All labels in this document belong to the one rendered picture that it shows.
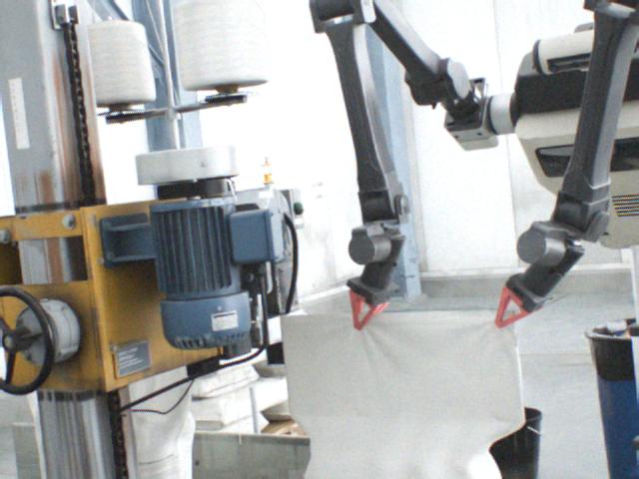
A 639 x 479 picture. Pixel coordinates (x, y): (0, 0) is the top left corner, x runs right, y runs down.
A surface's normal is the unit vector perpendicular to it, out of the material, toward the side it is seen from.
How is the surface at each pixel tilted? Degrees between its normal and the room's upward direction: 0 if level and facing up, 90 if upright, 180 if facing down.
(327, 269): 90
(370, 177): 99
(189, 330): 91
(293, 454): 90
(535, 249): 78
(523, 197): 90
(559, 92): 130
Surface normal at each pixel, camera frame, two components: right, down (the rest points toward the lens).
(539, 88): -0.36, 0.72
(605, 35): -0.78, 0.25
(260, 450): -0.52, 0.10
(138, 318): 0.84, -0.07
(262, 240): -0.13, 0.07
